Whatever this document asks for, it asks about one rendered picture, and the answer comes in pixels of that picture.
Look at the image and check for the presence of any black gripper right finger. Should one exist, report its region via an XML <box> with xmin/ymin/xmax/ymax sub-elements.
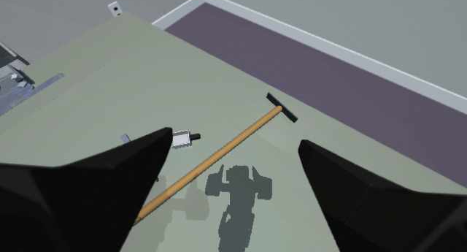
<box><xmin>298</xmin><ymin>140</ymin><xmax>467</xmax><ymax>252</ymax></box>

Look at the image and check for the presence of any long wooden-handled scraper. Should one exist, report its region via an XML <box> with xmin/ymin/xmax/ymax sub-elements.
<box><xmin>134</xmin><ymin>92</ymin><xmax>298</xmax><ymax>224</ymax></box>

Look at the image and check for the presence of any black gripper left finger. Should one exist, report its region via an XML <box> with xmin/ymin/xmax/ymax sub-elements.
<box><xmin>0</xmin><ymin>127</ymin><xmax>173</xmax><ymax>252</ymax></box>

